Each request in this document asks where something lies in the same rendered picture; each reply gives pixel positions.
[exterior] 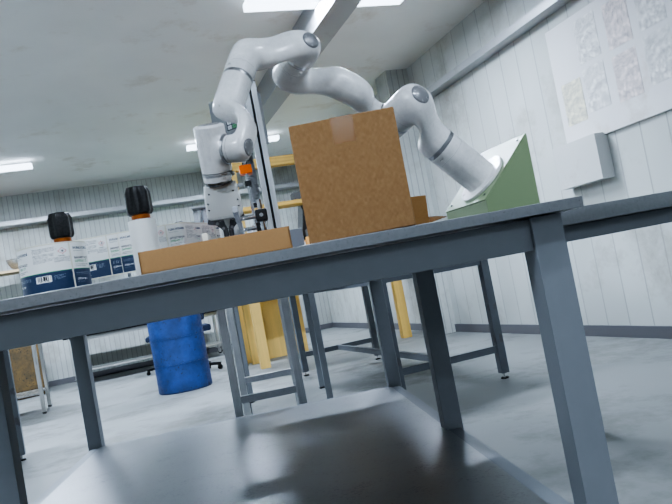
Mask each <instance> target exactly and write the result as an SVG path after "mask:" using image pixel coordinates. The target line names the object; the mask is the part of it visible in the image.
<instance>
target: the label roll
mask: <svg viewBox="0 0 672 504"><path fill-rule="evenodd" d="M16 254H17V260H18V266H19V272H20V278H21V284H22V290H23V296H27V295H33V294H38V293H44V292H49V291H55V290H60V289H66V288H71V287H77V286H82V285H88V284H92V279H91V273H90V267H89V261H88V256H87V250H86V244H85V241H64V242H55V243H48V244H42V245H36V246H31V247H27V248H23V249H20V250H17V251H16Z"/></svg>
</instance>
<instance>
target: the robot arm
mask: <svg viewBox="0 0 672 504"><path fill-rule="evenodd" d="M320 51H321V45H320V42H319V40H318V38H317V37H316V36H315V35H314V34H313V33H311V32H308V31H304V30H291V31H287V32H284V33H281V34H278V35H275V36H272V37H268V38H245V39H241V40H239V41H238V42H236V43H235V45H234V46H233V48H232V50H231V52H230V54H229V57H228V60H227V63H226V65H225V68H224V71H223V74H222V77H221V80H220V83H219V86H218V89H217V92H216V94H215V97H214V101H213V105H212V110H213V113H214V115H215V116H216V117H217V118H218V119H220V120H223V121H226V122H231V123H235V124H237V129H236V131H235V132H234V133H233V134H231V135H227V134H226V132H225V127H224V124H223V123H220V122H213V123H206V124H201V125H198V126H196V127H194V128H193V132H194V137H195V142H196V147H197V152H198V157H199V162H200V167H201V172H202V176H203V181H204V183H205V184H206V185H205V186H204V200H205V207H206V213H207V217H208V225H216V226H218V227H219V228H221V229H222V230H223V233H224V237H229V234H230V236H234V235H235V233H234V227H235V225H236V224H237V223H236V220H235V218H234V215H233V212H232V207H234V206H237V208H238V211H239V214H240V216H245V214H244V212H243V206H242V201H241V197H240V193H239V189H238V186H237V183H236V181H235V180H232V177H233V175H235V172H234V171H232V165H231V163H239V162H244V161H247V160H248V159H249V158H250V157H251V155H252V153H253V150H254V146H255V143H256V138H257V127H256V124H255V121H254V120H253V118H252V116H251V115H250V113H249V112H248V111H247V110H246V109H245V108H244V107H245V104H246V101H247V98H248V95H249V92H250V89H251V86H252V83H253V80H254V77H255V74H256V71H261V70H264V69H267V68H270V67H273V69H272V77H273V80H274V83H275V84H276V85H277V86H278V87H279V88H280V89H281V90H283V91H285V92H288V93H291V94H298V95H303V94H319V95H324V96H328V97H331V98H333V99H335V100H337V101H339V102H341V103H343V104H345V105H347V106H349V107H351V108H352V109H353V110H355V111H356V112H357V113H362V112H367V111H372V110H377V109H382V108H387V107H393V108H394V113H395V118H396V123H397V129H398V134H399V138H401V137H402V136H403V135H405V134H406V133H407V132H408V131H409V130H410V129H411V128H412V127H413V126H416V127H417V128H418V130H419V132H420V137H419V140H418V150H419V151H420V152H421V154H423V155H424V156H425V157H426V158H427V159H429V160H430V161H431V162H432V163H434V164H435V165H436V166H437V167H439V168H440V169H441V170H442V171H444V172H445V173H446V174H447V175H449V176H450V177H451V178H452V179H454V180H455V181H456V182H457V183H459V184H460V185H461V186H463V187H464V190H463V193H462V200H463V201H465V202H470V201H472V200H474V199H475V198H477V197H478V196H479V195H480V194H481V193H483V192H484V191H485V190H486V189H487V187H488V186H489V185H490V184H491V183H492V181H493V180H494V179H495V177H496V176H497V174H498V172H499V170H500V168H501V166H502V162H503V160H502V158H501V157H500V156H494V157H492V158H490V159H489V160H487V159H485V158H484V157H483V156H482V155H480V154H479V153H478V152H477V151H475V150H474V149H473V148H472V147H470V146H469V145H468V144H467V143H466V142H464V141H463V140H462V139H461V138H459V137H458V136H457V135H456V134H454V133H453V132H452V131H451V130H450V129H448V128H447V127H446V126H445V125H444V124H443V123H442V122H441V121H440V119H439V117H438V115H437V112H436V108H435V104H434V101H433V98H432V96H431V94H430V93H429V91H428V90H426V89H425V88H424V87H422V86H420V85H418V84H407V85H405V86H403V87H401V88H400V89H399V90H398V91H397V92H396V93H395V94H394V95H393V96H392V97H391V98H390V99H389V100H388V101H387V102H386V103H381V102H379V101H378V100H377V99H376V98H375V97H374V94H373V89H372V87H371V86H370V84H369V83H368V82H367V81H366V80H364V79H363V78H362V77H360V76H358V75H356V74H355V73H353V72H351V71H349V70H347V69H344V68H342V67H336V66H333V67H325V68H311V67H312V66H313V65H314V63H315V62H316V60H317V59H318V57H319V55H320ZM224 219H230V225H229V231H228V228H227V226H226V225H225V222H224Z"/></svg>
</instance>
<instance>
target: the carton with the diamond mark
mask: <svg viewBox="0 0 672 504"><path fill-rule="evenodd" d="M288 129H289V135H290V140H291V146H292V151H293V156H294V162H295V167H296V173H297V178H298V183H299V189H300V194H301V200H302V205H303V210H304V216H305V221H306V226H307V232H308V237H309V243H310V244H313V243H318V242H324V241H329V240H335V239H341V238H346V237H352V236H357V235H363V234H368V233H374V232H379V231H385V230H390V229H396V228H402V227H407V226H413V225H415V224H416V222H415V217H414V212H413V207H412V201H411V196H410V191H409V186H408V181H407V175H406V170H405V165H404V160H403V155H402V149H401V144H400V139H399V134H398V129H397V123H396V118H395V113H394V108H393V107H387V108H382V109H377V110H372V111H367V112H362V113H357V114H348V115H343V116H338V117H333V118H329V119H326V120H321V121H316V122H310V123H305V124H300V125H295V126H290V127H288Z"/></svg>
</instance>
